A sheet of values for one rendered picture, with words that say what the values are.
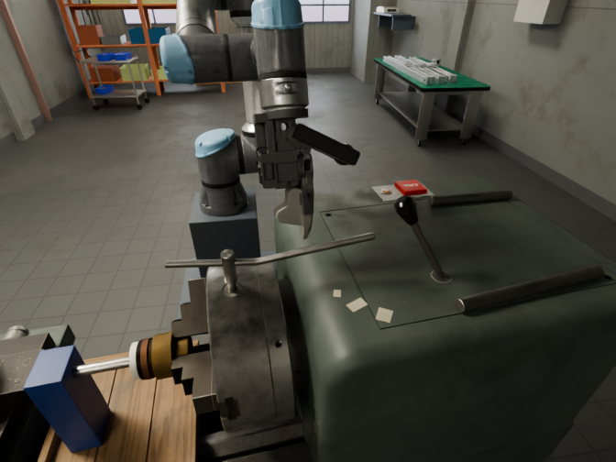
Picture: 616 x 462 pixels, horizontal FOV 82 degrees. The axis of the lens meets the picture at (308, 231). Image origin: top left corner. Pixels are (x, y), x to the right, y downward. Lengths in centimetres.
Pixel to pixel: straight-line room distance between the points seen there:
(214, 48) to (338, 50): 913
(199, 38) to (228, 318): 46
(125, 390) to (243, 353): 46
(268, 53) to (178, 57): 16
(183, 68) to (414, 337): 55
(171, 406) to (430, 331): 62
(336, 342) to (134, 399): 59
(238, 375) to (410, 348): 27
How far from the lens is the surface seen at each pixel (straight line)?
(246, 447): 90
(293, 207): 58
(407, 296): 61
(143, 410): 97
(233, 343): 61
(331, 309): 58
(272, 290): 63
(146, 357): 75
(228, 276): 60
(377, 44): 866
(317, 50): 966
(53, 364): 82
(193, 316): 75
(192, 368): 71
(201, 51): 66
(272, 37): 57
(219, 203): 110
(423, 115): 484
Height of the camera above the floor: 166
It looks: 34 degrees down
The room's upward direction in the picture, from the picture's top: straight up
